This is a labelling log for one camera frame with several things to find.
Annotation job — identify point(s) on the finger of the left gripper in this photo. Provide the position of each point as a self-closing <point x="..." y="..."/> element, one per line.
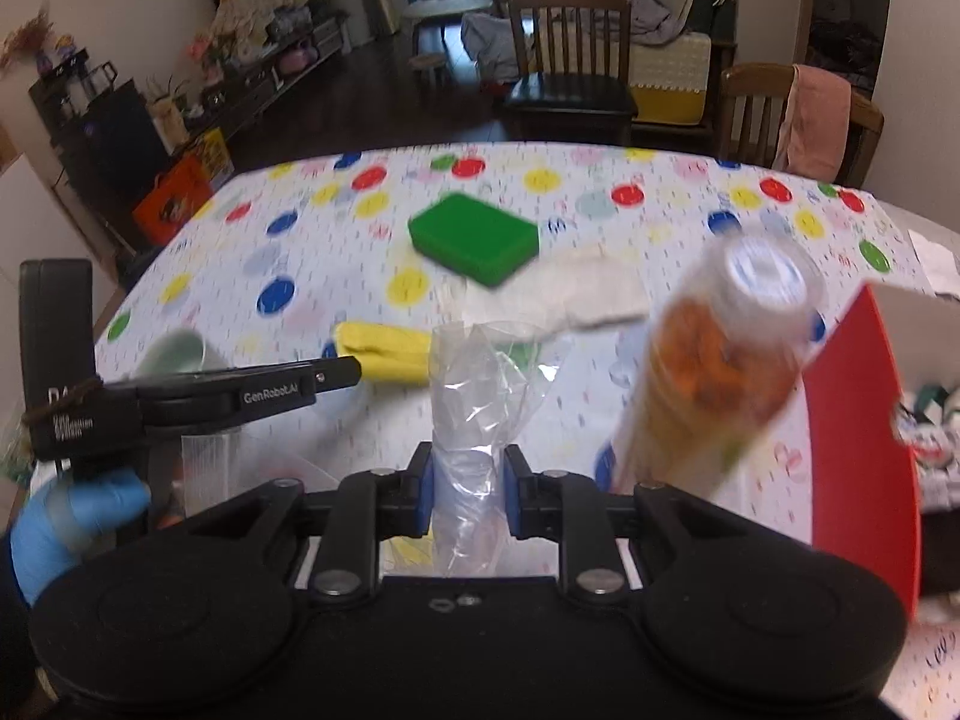
<point x="219" y="400"/>

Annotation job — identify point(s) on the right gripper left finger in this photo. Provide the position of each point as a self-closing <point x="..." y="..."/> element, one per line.
<point x="266" y="582"/>

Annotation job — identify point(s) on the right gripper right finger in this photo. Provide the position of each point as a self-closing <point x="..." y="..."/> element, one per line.
<point x="722" y="599"/>

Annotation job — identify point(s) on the clear bottle orange contents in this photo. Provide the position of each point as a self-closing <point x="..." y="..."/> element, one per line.
<point x="720" y="361"/>

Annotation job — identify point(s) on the clear plastic bag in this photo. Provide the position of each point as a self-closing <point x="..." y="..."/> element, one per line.
<point x="486" y="382"/>

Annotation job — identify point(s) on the blue gloved left hand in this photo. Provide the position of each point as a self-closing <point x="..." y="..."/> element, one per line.
<point x="62" y="522"/>

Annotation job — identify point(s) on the pale green cup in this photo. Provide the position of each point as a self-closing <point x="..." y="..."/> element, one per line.
<point x="178" y="352"/>

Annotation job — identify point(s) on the yellow folded cloth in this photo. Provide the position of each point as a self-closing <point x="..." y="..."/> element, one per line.
<point x="386" y="354"/>

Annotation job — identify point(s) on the red orange box on floor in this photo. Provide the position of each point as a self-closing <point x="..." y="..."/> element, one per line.
<point x="182" y="191"/>

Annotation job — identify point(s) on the balloon pattern tablecloth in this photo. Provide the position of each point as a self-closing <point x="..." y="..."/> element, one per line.
<point x="278" y="258"/>

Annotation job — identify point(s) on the white embroidered pouch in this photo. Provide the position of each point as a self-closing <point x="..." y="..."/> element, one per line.
<point x="926" y="422"/>

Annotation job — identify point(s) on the dark tv cabinet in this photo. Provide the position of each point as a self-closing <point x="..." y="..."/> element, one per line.
<point x="101" y="129"/>

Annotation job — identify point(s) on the red cardboard box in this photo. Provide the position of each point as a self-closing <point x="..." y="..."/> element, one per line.
<point x="865" y="495"/>

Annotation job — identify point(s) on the green sponge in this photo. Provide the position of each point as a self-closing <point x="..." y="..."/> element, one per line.
<point x="474" y="239"/>

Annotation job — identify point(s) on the white knitted cloth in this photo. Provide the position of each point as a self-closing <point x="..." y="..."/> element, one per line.
<point x="569" y="289"/>

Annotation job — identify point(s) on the white paper sheet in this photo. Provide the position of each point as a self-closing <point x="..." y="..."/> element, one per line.
<point x="939" y="265"/>

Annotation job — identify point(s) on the small wooden stool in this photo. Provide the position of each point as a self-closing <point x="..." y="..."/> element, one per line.
<point x="430" y="70"/>

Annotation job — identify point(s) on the round wooden table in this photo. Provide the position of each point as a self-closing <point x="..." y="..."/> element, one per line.
<point x="422" y="11"/>

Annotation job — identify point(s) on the white cloth bundle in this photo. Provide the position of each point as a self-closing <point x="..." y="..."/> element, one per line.
<point x="488" y="42"/>

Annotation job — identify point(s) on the pink towel on chair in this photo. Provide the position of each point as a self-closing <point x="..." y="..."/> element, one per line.
<point x="814" y="130"/>

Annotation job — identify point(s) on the dark seat wooden chair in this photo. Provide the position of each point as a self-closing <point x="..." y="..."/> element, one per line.
<point x="573" y="58"/>

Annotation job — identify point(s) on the wooden chair near table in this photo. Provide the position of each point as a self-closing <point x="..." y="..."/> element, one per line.
<point x="751" y="110"/>

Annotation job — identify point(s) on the sofa with cream cover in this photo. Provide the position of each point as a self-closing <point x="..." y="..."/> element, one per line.
<point x="672" y="53"/>

